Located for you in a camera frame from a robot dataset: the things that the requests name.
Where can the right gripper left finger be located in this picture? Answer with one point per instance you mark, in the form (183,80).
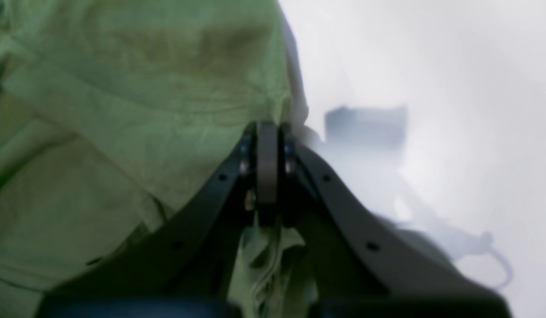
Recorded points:
(183,270)

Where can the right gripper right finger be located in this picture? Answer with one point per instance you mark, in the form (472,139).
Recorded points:
(362,268)

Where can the green t-shirt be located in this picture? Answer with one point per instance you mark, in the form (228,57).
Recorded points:
(114,113)

